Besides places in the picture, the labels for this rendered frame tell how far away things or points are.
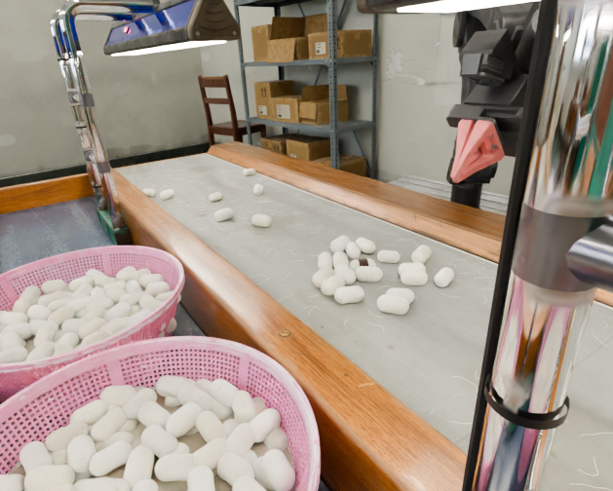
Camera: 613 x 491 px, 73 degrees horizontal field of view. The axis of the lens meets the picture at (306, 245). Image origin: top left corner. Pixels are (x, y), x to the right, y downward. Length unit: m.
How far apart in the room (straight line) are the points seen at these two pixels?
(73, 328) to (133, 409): 0.17
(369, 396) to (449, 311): 0.19
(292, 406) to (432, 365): 0.14
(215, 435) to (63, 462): 0.12
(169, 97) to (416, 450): 4.97
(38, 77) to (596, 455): 4.75
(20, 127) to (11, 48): 0.67
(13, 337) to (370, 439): 0.41
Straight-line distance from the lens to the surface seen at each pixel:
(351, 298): 0.49
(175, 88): 5.18
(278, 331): 0.42
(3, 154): 4.82
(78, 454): 0.39
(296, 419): 0.35
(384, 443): 0.32
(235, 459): 0.35
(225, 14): 0.70
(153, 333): 0.50
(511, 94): 0.61
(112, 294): 0.60
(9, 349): 0.55
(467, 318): 0.50
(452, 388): 0.41
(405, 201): 0.78
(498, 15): 0.73
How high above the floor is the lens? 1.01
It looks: 25 degrees down
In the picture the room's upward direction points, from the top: 3 degrees counter-clockwise
